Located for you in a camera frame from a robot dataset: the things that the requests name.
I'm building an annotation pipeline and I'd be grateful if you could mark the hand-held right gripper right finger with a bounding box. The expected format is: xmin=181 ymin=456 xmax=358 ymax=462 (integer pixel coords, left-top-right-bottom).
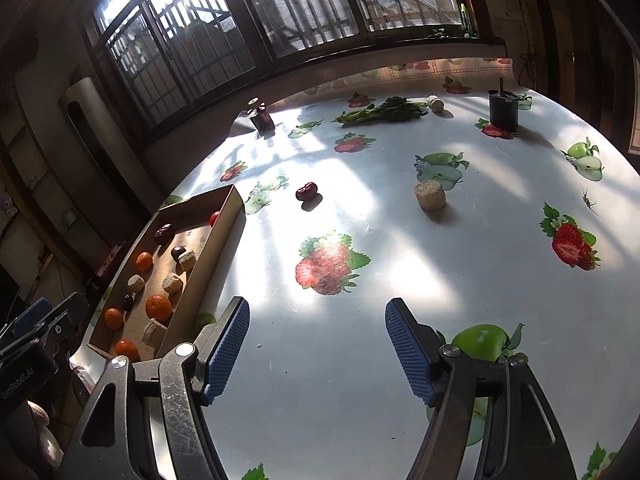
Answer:
xmin=385 ymin=297 xmax=571 ymax=480

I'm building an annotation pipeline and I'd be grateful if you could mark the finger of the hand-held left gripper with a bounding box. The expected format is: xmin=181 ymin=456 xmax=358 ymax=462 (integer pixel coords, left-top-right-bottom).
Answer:
xmin=15 ymin=292 xmax=92 ymax=358
xmin=0 ymin=297 xmax=53 ymax=343

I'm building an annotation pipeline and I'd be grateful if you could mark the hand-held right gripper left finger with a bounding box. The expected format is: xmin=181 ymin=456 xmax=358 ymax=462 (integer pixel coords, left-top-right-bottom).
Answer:
xmin=57 ymin=296 xmax=251 ymax=480

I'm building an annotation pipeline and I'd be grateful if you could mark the large orange tangerine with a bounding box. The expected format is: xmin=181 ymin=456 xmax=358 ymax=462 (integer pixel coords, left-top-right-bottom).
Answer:
xmin=145 ymin=294 xmax=172 ymax=321

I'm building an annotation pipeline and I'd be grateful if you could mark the brown cardboard box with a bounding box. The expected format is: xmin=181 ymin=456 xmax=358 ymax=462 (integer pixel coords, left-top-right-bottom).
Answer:
xmin=87 ymin=184 xmax=247 ymax=361

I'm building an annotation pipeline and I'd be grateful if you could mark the person's left hand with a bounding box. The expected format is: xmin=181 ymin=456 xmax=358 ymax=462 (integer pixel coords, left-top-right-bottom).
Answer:
xmin=27 ymin=400 xmax=63 ymax=466

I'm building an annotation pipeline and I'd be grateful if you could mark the fruit print tablecloth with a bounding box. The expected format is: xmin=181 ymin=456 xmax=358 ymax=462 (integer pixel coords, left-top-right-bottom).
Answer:
xmin=70 ymin=57 xmax=640 ymax=480

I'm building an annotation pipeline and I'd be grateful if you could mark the white standing air conditioner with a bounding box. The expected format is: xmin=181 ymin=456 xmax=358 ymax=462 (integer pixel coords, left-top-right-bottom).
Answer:
xmin=57 ymin=77 xmax=123 ymax=221

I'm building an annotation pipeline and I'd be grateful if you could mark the dark glass bottle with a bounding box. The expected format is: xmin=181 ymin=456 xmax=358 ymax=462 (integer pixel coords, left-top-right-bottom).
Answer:
xmin=248 ymin=97 xmax=276 ymax=132

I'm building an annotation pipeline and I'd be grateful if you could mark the green leafy vegetable bundle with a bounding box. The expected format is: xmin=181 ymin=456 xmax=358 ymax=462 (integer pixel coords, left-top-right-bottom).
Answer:
xmin=332 ymin=96 xmax=431 ymax=126

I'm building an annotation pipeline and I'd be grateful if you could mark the black plastic pot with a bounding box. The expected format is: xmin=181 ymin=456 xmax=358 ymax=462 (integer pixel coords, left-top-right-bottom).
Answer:
xmin=488 ymin=77 xmax=521 ymax=132

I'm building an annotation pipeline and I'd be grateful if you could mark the barred window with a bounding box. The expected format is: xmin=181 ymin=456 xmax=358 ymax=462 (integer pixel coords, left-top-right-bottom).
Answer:
xmin=82 ymin=0 xmax=493 ymax=141

